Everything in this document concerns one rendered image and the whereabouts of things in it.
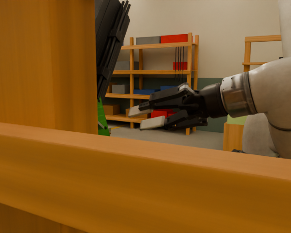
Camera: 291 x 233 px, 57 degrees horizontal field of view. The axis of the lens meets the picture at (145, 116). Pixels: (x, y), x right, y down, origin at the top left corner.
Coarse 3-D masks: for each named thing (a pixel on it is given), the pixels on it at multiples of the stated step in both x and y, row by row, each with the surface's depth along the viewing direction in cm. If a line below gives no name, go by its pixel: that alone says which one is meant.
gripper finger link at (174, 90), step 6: (186, 84) 58; (162, 90) 61; (168, 90) 60; (174, 90) 59; (180, 90) 58; (186, 90) 57; (156, 96) 61; (162, 96) 60; (168, 96) 59; (174, 96) 59; (180, 96) 58; (150, 102) 61; (156, 102) 61
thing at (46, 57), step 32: (0, 0) 35; (32, 0) 32; (64, 0) 34; (0, 32) 36; (32, 32) 33; (64, 32) 34; (0, 64) 37; (32, 64) 34; (64, 64) 34; (0, 96) 38; (32, 96) 35; (64, 96) 35; (96, 96) 41; (64, 128) 35; (96, 128) 41; (0, 224) 42; (32, 224) 38
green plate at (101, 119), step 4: (100, 96) 87; (100, 100) 87; (100, 104) 86; (100, 108) 86; (100, 112) 85; (100, 116) 85; (104, 116) 87; (100, 120) 85; (104, 120) 87; (104, 124) 86; (104, 128) 86; (100, 132) 84; (104, 132) 85; (108, 132) 87
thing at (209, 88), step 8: (208, 88) 58; (216, 88) 56; (192, 96) 58; (200, 96) 58; (208, 96) 57; (216, 96) 56; (200, 104) 60; (208, 104) 57; (216, 104) 56; (192, 112) 62; (208, 112) 57; (216, 112) 57; (224, 112) 57
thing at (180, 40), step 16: (128, 48) 638; (144, 48) 618; (128, 64) 654; (176, 64) 592; (112, 96) 681; (128, 96) 657; (144, 96) 635; (112, 112) 703; (128, 112) 675; (160, 112) 630; (176, 112) 652
